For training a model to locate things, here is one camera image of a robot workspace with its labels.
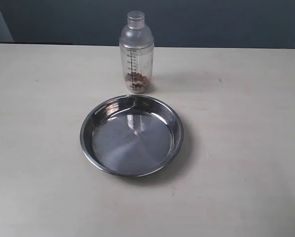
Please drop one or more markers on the clear plastic shaker bottle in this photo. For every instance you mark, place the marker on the clear plastic shaker bottle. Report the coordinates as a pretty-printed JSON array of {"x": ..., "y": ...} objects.
[{"x": 136, "y": 44}]

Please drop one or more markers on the round stainless steel tray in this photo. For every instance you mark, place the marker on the round stainless steel tray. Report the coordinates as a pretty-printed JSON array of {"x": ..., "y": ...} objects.
[{"x": 131, "y": 135}]

